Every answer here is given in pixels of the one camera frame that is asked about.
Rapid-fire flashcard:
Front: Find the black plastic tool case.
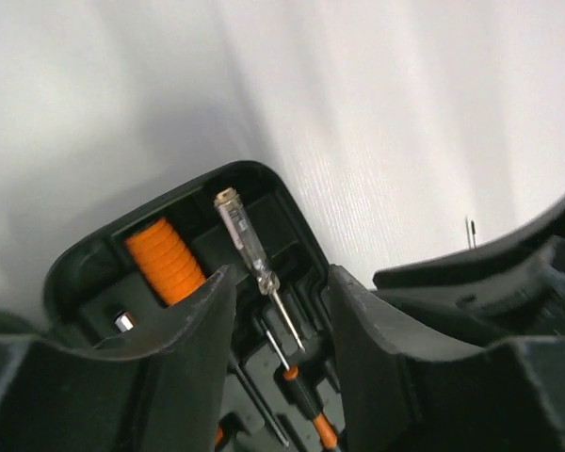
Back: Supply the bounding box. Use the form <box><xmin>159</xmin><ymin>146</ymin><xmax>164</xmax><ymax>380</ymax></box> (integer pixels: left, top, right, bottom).
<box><xmin>43</xmin><ymin>161</ymin><xmax>347</xmax><ymax>451</ymax></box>

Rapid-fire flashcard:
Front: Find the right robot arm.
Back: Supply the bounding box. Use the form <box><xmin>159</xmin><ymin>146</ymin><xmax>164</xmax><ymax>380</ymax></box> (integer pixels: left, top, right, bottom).
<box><xmin>373</xmin><ymin>195</ymin><xmax>565</xmax><ymax>346</ymax></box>

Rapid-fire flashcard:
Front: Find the orange handled screwdriver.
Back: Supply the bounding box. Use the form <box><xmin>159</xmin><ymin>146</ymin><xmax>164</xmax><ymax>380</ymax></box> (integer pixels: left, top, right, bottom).
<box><xmin>124</xmin><ymin>218</ymin><xmax>207</xmax><ymax>306</ymax></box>

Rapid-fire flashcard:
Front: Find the chrome extension bar in case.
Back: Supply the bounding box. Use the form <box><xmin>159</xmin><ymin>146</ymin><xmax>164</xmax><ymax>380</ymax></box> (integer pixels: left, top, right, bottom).
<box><xmin>113</xmin><ymin>311</ymin><xmax>136</xmax><ymax>333</ymax></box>

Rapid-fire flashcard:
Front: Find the small orange screwdriver in case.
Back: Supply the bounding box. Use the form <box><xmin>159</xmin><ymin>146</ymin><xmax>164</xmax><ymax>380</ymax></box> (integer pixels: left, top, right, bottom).
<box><xmin>263</xmin><ymin>326</ymin><xmax>341</xmax><ymax>451</ymax></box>

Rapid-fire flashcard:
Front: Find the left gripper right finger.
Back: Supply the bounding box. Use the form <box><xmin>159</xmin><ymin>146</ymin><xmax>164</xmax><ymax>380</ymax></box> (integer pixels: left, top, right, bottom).
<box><xmin>329</xmin><ymin>266</ymin><xmax>565</xmax><ymax>451</ymax></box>

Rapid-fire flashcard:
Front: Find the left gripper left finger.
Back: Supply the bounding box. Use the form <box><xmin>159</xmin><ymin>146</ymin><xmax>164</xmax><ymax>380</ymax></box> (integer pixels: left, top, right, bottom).
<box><xmin>0</xmin><ymin>266</ymin><xmax>236</xmax><ymax>451</ymax></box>

